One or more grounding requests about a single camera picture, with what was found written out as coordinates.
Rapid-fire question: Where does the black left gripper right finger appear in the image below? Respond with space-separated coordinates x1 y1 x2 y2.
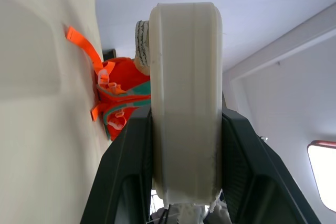
219 108 321 224

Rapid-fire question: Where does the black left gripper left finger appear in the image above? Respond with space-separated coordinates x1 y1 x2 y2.
80 105 154 224

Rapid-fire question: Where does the orange and teal backpack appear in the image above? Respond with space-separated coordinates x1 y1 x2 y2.
64 25 152 142

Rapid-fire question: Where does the small black device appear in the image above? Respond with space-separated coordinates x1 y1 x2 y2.
102 48 117 61

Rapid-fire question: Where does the white knitted cloth with stripes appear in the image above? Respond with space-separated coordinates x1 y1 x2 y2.
133 19 151 74

